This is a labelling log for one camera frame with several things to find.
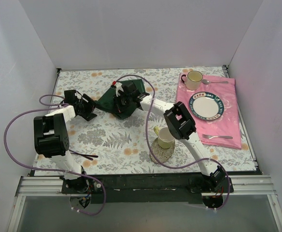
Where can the silver spoon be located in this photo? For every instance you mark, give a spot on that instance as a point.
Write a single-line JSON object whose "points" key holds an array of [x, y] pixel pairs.
{"points": [[207, 82]]}

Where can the aluminium frame rail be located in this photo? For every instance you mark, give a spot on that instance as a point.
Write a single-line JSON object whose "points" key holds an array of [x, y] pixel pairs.
{"points": [[148, 203]]}

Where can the speckled round coaster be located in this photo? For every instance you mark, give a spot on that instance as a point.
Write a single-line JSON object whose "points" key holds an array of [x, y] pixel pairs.
{"points": [[162, 154]]}

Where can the dark green cloth napkin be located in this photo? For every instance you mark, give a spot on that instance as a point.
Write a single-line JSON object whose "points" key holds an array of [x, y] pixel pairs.
{"points": [[106, 104]]}

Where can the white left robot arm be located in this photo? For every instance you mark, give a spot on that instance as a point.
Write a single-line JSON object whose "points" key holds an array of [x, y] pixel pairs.
{"points": [[51, 137]]}

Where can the silver fork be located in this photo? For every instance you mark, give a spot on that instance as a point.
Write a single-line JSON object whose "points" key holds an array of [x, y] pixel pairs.
{"points": [[216, 136]]}

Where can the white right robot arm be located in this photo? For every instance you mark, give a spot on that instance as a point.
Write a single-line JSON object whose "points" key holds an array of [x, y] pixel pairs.
{"points": [[179, 122]]}

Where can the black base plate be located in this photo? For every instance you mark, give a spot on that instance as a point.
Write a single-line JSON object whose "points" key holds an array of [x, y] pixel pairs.
{"points": [[153, 188]]}

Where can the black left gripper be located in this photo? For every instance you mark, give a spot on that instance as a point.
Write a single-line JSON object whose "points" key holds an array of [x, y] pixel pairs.
{"points": [[89, 108]]}

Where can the pink satin placemat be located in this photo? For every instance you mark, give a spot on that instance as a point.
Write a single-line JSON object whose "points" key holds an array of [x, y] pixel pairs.
{"points": [[228, 124]]}

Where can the yellow-green mug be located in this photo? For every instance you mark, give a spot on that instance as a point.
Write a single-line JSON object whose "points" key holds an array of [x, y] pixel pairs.
{"points": [[164, 137]]}

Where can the cream enamel mug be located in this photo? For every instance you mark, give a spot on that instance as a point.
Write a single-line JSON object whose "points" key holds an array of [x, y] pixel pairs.
{"points": [[192, 80]]}

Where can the floral tablecloth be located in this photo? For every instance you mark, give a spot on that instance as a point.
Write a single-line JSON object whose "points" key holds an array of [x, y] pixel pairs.
{"points": [[121, 145]]}

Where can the white plate green rim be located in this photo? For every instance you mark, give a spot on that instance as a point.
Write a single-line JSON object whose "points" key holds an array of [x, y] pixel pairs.
{"points": [[206, 106]]}

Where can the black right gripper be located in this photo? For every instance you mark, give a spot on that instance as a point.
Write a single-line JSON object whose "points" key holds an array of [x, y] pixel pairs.
{"points": [[119, 101]]}

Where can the purple metal spoon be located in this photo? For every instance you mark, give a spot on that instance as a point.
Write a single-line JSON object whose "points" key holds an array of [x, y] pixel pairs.
{"points": [[93, 156]]}

